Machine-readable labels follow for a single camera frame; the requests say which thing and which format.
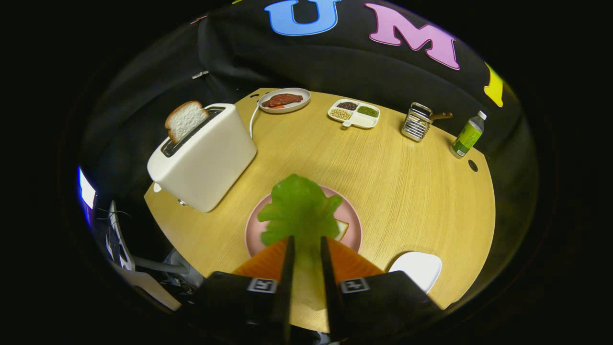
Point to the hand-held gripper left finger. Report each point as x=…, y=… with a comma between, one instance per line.
x=286, y=287

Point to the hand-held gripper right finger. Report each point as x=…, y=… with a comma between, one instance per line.
x=330, y=292

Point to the green lettuce leaf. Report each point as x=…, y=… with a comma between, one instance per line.
x=299, y=206

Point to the bread slice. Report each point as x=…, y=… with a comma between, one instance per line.
x=184, y=120
x=341, y=230

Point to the pink round plate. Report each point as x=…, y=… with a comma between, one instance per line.
x=352, y=216

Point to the white square plate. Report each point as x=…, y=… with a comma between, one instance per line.
x=419, y=268

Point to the white toaster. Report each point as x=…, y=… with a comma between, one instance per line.
x=206, y=163

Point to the grey metal stand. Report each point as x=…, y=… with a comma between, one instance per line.
x=119, y=244

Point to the white divided bean dish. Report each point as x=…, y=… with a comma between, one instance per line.
x=366, y=120

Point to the brown meat piece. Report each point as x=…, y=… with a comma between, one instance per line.
x=282, y=100

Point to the oval plate with meat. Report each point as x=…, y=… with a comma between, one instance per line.
x=306, y=96

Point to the green label plastic bottle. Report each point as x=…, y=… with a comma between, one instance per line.
x=467, y=136

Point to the bright white screen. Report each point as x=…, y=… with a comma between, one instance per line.
x=86, y=189

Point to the silver metal clip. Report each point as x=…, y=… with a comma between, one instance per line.
x=200, y=74

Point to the pink clip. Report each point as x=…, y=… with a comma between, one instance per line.
x=198, y=19

